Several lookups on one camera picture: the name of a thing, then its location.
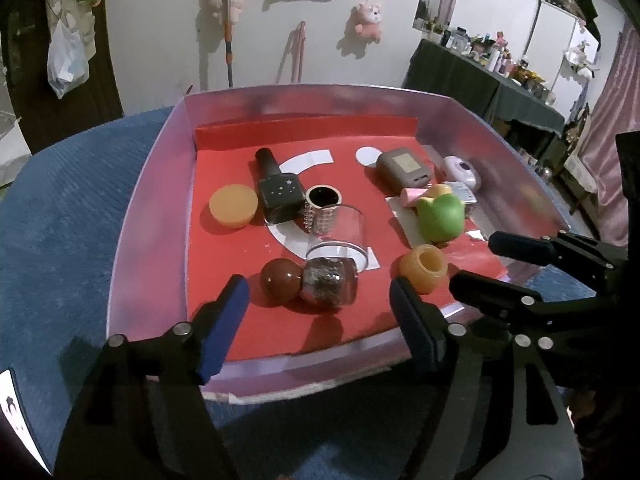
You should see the pink round device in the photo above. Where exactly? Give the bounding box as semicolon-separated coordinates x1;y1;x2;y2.
442;156;483;192

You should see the amber round disc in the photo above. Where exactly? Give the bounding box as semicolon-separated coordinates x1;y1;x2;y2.
209;185;259;230

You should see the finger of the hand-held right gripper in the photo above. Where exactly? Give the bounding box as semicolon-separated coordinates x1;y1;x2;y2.
487;230;631;286
448;269;623;348

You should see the pink curtain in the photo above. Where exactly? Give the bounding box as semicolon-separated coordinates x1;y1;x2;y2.
575;25;640;247

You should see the blue textured table cover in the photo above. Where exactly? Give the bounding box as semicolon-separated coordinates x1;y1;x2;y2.
0;107;601;480

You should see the white refrigerator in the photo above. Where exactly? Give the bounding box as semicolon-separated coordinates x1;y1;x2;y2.
522;0;601;107

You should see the white hanging decoration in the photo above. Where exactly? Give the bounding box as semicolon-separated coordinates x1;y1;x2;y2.
565;42;601;79

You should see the green and yellow toy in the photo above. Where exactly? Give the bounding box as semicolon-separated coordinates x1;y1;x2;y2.
416;183;466;242

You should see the dark glittery bottle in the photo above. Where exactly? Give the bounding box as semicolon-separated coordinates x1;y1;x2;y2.
299;256;360;309

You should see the brown ball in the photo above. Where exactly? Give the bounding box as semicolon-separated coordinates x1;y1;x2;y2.
260;258;303;305

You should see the studded metal cylinder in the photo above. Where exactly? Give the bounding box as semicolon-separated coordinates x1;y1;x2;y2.
302;185;344;239

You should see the pink wall hanger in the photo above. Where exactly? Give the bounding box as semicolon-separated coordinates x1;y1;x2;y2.
280;21;307;84

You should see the pink plush toy with face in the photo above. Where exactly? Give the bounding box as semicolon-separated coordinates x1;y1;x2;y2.
352;2;384;44

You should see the pink tube with silver end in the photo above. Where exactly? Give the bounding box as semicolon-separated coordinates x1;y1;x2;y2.
401;182;476;219

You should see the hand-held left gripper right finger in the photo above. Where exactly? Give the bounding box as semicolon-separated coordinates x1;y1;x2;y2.
389;276;583;480

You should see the group of bottles and jars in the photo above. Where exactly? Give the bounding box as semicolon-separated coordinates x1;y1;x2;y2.
425;22;559;106

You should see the amber ring cup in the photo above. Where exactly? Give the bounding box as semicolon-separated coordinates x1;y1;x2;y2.
398;245;448;295

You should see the clear plastic cup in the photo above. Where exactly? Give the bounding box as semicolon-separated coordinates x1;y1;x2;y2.
306;205;368;264

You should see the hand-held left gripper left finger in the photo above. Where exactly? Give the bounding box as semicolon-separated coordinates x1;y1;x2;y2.
52;274;250;480

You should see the black star-print bottle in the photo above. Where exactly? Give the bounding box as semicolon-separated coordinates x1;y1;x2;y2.
255;147;306;225

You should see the grey-brown handheld meter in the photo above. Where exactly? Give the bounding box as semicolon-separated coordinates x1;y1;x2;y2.
376;147;432;194

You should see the black garment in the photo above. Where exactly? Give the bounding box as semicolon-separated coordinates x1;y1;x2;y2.
542;0;601;37

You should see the smartphone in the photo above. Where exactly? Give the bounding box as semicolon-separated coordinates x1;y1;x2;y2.
0;369;52;476

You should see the hanging plastic bag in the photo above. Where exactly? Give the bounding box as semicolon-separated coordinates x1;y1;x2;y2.
46;20;90;100

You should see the pink and red cardboard box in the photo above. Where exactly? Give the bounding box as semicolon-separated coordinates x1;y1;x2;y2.
106;85;573;406

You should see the dark-cloth side table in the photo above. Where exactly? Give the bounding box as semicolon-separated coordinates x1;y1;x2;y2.
402;39;566;136

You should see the dark wooden door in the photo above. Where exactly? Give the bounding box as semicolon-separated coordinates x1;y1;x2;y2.
0;0;124;156

